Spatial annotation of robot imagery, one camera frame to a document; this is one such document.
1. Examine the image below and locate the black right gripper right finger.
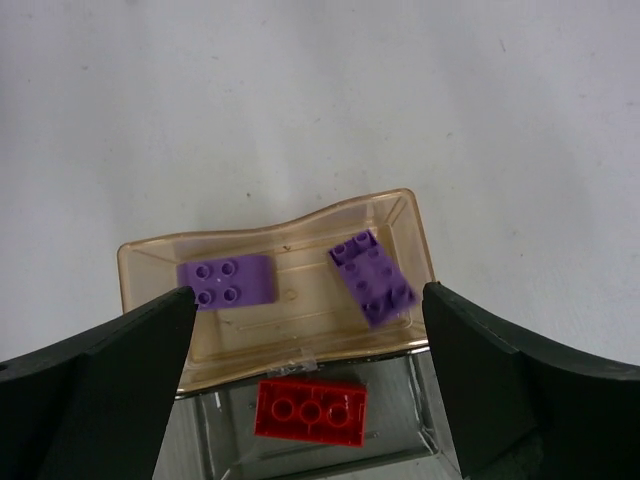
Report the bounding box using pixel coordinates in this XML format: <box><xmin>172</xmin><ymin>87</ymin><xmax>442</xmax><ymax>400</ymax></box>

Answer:
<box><xmin>422</xmin><ymin>282</ymin><xmax>639</xmax><ymax>479</ymax></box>

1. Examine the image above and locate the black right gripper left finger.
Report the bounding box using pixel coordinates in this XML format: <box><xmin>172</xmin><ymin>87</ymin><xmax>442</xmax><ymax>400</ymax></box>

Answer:
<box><xmin>1</xmin><ymin>287</ymin><xmax>197</xmax><ymax>479</ymax></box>

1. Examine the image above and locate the purple lego brick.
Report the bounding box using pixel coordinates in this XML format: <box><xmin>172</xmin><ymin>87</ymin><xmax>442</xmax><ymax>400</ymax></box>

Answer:
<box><xmin>176</xmin><ymin>254</ymin><xmax>277</xmax><ymax>311</ymax></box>
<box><xmin>328</xmin><ymin>229</ymin><xmax>418</xmax><ymax>328</ymax></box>

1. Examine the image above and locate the red lego brick assembly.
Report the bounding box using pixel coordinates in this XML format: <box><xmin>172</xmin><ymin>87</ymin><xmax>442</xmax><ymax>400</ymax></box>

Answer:
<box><xmin>254</xmin><ymin>377</ymin><xmax>368</xmax><ymax>447</ymax></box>

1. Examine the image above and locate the wooden tray container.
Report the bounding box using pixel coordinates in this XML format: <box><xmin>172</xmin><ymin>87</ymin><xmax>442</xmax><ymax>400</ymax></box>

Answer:
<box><xmin>117</xmin><ymin>188</ymin><xmax>435</xmax><ymax>397</ymax></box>

